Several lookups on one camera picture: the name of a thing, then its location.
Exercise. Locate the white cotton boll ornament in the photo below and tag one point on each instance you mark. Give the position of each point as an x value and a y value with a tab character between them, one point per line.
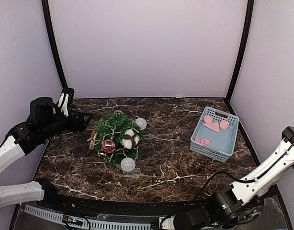
130	139

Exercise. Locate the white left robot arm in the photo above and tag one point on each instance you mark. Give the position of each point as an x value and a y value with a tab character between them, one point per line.
37	190

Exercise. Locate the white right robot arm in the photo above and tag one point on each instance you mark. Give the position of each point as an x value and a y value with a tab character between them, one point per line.
222	209

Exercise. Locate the white cable duct strip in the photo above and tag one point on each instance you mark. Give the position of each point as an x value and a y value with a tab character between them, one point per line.
104	222

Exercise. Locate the pink bow ornament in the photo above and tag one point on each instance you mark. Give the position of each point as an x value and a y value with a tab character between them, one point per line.
213	125
202	141

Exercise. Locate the blue plastic basket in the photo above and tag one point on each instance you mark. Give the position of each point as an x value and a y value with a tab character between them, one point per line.
222	144

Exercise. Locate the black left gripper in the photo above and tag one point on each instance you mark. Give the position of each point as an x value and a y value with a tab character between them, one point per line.
73	127

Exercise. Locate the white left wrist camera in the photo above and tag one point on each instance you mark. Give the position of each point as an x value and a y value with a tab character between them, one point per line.
65	100

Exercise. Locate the small green christmas tree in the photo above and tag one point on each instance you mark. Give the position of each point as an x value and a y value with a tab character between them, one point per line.
116	136

